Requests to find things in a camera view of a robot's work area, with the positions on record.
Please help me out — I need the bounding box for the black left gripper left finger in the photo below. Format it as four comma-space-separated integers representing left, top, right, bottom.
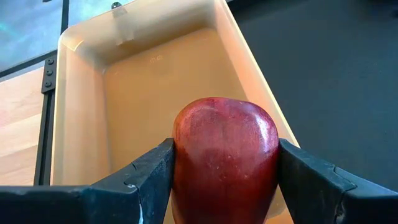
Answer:
0, 138, 176, 224

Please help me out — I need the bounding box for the wooden tray of red apples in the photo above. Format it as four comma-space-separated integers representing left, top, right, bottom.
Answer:
50, 0, 301, 224

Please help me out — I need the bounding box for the dark red apple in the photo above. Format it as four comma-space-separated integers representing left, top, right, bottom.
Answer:
170, 96, 280, 224

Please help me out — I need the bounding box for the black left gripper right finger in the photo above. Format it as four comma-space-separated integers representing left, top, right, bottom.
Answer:
277, 138, 398, 224

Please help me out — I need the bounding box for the black table mat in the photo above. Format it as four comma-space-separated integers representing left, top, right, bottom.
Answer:
226, 0, 398, 192

